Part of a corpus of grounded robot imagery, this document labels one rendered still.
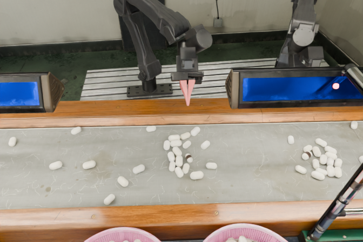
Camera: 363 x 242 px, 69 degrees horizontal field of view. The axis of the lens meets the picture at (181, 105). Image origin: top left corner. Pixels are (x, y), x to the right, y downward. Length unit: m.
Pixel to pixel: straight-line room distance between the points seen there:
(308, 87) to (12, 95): 0.57
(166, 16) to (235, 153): 0.48
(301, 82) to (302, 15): 0.44
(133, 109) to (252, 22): 2.20
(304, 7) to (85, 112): 0.82
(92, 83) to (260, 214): 0.91
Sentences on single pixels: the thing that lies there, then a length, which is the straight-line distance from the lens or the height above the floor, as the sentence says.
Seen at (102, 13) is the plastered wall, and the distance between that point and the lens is 2.74.
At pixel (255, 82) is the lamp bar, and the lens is 0.53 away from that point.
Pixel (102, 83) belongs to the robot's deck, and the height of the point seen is 0.67.
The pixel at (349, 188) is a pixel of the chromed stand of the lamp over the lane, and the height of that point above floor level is 0.94.
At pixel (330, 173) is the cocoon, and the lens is 0.88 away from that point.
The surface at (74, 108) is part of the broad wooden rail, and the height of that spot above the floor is 0.76.
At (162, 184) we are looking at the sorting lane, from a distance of 0.78.
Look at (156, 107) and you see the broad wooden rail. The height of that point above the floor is 0.76.
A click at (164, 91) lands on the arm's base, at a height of 0.68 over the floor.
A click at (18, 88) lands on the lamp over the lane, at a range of 0.59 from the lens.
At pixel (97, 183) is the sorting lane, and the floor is 0.74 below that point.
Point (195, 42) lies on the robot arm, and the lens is 0.78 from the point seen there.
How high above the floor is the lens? 1.40
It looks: 42 degrees down
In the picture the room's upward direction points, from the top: straight up
